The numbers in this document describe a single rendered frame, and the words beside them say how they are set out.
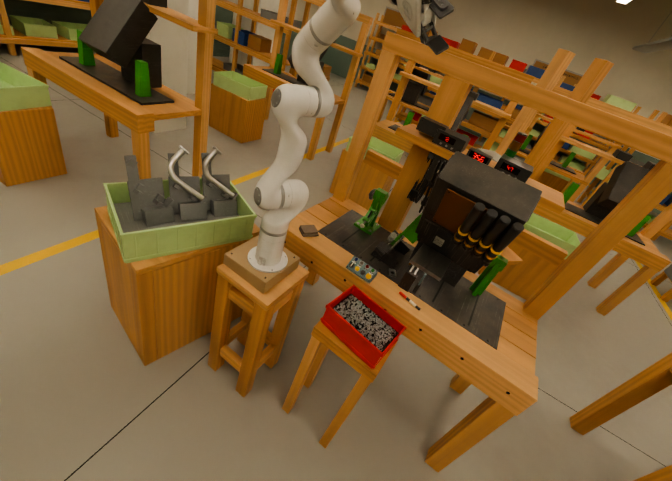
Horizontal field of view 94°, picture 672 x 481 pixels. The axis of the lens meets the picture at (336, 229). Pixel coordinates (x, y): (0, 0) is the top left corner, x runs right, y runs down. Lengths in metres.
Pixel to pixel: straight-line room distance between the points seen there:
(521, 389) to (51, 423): 2.19
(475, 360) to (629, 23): 10.76
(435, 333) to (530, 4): 10.67
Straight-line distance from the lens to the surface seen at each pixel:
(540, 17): 11.58
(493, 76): 1.84
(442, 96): 1.88
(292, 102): 1.09
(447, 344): 1.65
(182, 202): 1.87
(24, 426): 2.27
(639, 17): 11.79
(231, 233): 1.75
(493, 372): 1.68
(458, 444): 2.12
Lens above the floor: 1.96
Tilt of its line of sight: 34 degrees down
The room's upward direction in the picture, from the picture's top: 20 degrees clockwise
